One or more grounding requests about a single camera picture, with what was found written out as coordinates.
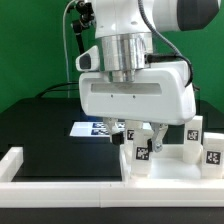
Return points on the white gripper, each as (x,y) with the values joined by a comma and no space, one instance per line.
(158,94)

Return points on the white square tabletop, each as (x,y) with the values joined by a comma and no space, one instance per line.
(167,164)

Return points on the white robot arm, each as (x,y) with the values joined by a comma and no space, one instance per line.
(125,79)

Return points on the white fiducial tag sheet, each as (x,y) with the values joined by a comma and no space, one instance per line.
(89,129)

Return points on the white U-shaped obstacle fence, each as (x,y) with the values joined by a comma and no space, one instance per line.
(127,193)

